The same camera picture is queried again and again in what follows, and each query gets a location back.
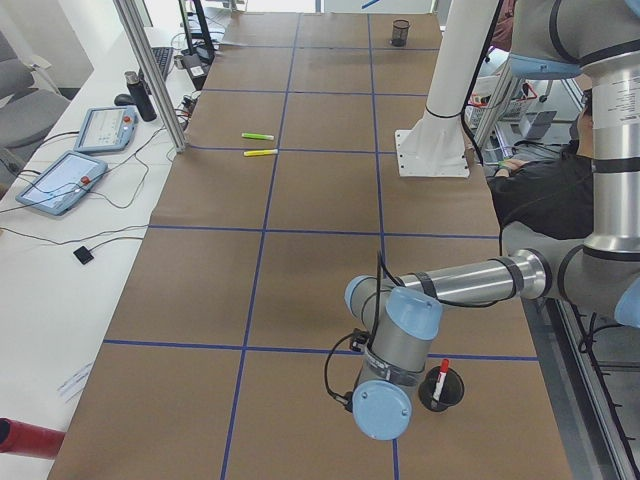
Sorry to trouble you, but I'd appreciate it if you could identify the red marker pen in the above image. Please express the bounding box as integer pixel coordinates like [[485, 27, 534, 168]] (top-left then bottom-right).
[[432, 358, 450, 402]]

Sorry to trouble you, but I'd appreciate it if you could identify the blue marker pen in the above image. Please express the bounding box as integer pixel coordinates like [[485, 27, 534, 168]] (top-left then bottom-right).
[[361, 0, 380, 10]]

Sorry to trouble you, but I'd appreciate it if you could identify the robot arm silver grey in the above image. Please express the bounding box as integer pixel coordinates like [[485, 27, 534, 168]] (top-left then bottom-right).
[[345, 1, 639, 440]]

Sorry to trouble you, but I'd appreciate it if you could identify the yellow marker pen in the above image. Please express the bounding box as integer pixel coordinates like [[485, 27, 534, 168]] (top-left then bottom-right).
[[243, 149, 279, 157]]

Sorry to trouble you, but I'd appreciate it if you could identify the green marker pen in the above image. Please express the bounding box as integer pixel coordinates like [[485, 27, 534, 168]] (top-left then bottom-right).
[[241, 132, 275, 141]]

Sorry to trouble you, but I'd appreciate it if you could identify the black mesh cup near left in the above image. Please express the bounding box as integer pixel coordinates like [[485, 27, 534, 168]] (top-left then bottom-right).
[[418, 367, 465, 412]]

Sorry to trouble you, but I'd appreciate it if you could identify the black mesh cup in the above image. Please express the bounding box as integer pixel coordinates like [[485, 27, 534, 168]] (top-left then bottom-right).
[[390, 19, 410, 47], [418, 367, 465, 412]]

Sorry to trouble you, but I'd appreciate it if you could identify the black water bottle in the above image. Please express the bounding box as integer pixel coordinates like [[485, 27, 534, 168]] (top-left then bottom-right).
[[124, 71, 157, 122]]

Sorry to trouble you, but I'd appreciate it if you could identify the black mesh cup near right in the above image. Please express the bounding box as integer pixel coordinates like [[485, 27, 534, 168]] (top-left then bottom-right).
[[390, 19, 410, 47]]

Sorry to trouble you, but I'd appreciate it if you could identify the seated person in black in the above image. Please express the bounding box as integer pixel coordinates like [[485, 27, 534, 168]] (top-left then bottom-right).
[[487, 89, 594, 240]]

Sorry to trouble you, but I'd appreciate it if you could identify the small black square sensor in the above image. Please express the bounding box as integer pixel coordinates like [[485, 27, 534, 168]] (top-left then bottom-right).
[[73, 246, 94, 265]]

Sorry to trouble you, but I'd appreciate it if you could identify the upper teach pendant tablet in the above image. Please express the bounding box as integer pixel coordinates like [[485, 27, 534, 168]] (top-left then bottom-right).
[[74, 106, 137, 154]]

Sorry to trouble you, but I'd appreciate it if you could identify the teach pendant tablet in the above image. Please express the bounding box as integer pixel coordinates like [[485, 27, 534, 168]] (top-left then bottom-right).
[[74, 106, 137, 154], [15, 151, 108, 216]]

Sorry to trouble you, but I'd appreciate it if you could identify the black keyboard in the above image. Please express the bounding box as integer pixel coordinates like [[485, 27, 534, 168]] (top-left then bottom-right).
[[151, 46, 174, 81]]

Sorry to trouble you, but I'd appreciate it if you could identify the lower teach pendant tablet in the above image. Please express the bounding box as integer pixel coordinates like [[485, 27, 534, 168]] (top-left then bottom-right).
[[15, 151, 108, 216]]

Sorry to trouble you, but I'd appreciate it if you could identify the red cylinder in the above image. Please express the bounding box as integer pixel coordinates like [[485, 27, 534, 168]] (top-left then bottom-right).
[[1, 418, 65, 459]]

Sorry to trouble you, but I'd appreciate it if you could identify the aluminium frame post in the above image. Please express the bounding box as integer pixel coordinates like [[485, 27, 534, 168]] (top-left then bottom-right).
[[113, 0, 186, 153]]

